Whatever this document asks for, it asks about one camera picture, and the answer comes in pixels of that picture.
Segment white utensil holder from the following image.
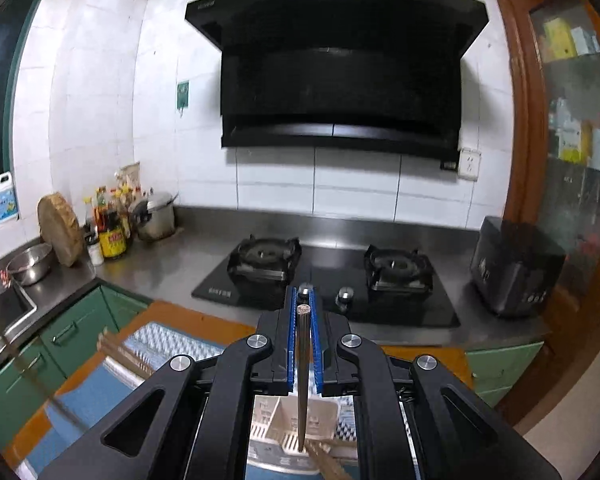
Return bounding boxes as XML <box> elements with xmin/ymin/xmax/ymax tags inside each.
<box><xmin>247</xmin><ymin>394</ymin><xmax>358</xmax><ymax>479</ymax></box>

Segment chopstick in holder right slot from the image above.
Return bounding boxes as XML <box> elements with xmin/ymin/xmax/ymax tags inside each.
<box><xmin>304</xmin><ymin>440</ymin><xmax>353</xmax><ymax>480</ymax></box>

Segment blue woven table mat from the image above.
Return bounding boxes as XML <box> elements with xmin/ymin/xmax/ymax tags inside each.
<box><xmin>14</xmin><ymin>320</ymin><xmax>422</xmax><ymax>480</ymax></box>

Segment black gas stove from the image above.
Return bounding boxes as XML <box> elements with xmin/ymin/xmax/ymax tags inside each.
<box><xmin>192</xmin><ymin>236</ymin><xmax>460</xmax><ymax>328</ymax></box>

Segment green wall sticker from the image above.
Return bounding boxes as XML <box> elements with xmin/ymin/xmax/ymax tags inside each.
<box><xmin>176</xmin><ymin>80</ymin><xmax>189</xmax><ymax>112</ymax></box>

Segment wooden glass door cabinet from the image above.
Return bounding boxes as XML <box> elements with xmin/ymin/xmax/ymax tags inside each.
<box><xmin>498</xmin><ymin>0</ymin><xmax>600</xmax><ymax>431</ymax></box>

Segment green kitchen cabinets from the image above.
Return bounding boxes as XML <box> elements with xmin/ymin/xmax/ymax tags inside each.
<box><xmin>0</xmin><ymin>283</ymin><xmax>546</xmax><ymax>453</ymax></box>

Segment black countertop appliance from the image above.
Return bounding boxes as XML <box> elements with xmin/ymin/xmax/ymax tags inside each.
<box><xmin>470</xmin><ymin>216</ymin><xmax>566</xmax><ymax>320</ymax></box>

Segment round wooden cutting board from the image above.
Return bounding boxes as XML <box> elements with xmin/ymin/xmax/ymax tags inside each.
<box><xmin>38</xmin><ymin>192</ymin><xmax>85</xmax><ymax>266</ymax></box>

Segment dark chopstick in holder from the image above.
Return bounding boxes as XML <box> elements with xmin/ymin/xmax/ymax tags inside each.
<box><xmin>96</xmin><ymin>328</ymin><xmax>155</xmax><ymax>379</ymax></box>

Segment black range hood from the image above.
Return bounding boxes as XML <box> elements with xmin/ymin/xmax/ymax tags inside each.
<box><xmin>185</xmin><ymin>0</ymin><xmax>489</xmax><ymax>171</ymax></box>

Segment small white seasoning jar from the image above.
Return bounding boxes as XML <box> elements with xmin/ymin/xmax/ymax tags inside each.
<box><xmin>86</xmin><ymin>240</ymin><xmax>104</xmax><ymax>266</ymax></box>

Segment steel mixing bowl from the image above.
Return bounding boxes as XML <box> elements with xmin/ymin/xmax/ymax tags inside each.
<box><xmin>6</xmin><ymin>243</ymin><xmax>55</xmax><ymax>287</ymax></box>

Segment steel pressure cooker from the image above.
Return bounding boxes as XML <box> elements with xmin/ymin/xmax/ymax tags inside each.
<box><xmin>130</xmin><ymin>192</ymin><xmax>176</xmax><ymax>243</ymax></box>

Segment soy sauce bottle yellow label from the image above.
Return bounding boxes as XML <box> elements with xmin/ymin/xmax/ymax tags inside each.
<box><xmin>98</xmin><ymin>209</ymin><xmax>126</xmax><ymax>259</ymax></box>

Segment white detergent jug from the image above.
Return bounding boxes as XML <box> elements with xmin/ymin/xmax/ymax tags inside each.
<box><xmin>0</xmin><ymin>171</ymin><xmax>19</xmax><ymax>228</ymax></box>

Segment wooden chopstick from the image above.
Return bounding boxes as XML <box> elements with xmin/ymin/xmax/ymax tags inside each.
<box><xmin>0</xmin><ymin>294</ymin><xmax>89</xmax><ymax>436</ymax></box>
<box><xmin>297</xmin><ymin>304</ymin><xmax>311</xmax><ymax>452</ymax></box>

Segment white wall socket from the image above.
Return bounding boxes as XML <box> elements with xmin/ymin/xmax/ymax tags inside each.
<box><xmin>457</xmin><ymin>148</ymin><xmax>481</xmax><ymax>181</ymax></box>

